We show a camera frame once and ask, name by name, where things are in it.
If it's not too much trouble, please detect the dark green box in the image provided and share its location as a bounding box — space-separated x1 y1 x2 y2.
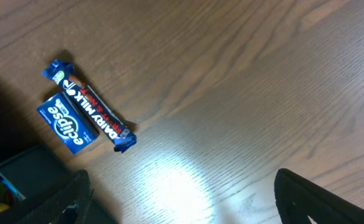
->
0 145 115 224

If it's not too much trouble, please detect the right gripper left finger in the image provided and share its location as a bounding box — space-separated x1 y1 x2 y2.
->
0 169 92 224

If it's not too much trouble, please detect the blue Eclipse mint box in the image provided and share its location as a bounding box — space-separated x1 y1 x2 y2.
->
37 92 98 154

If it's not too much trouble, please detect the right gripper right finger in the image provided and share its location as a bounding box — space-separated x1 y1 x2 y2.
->
274 169 364 224

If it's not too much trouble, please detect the purple Dairy Milk bar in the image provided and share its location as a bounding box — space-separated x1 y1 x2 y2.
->
42 60 137 152

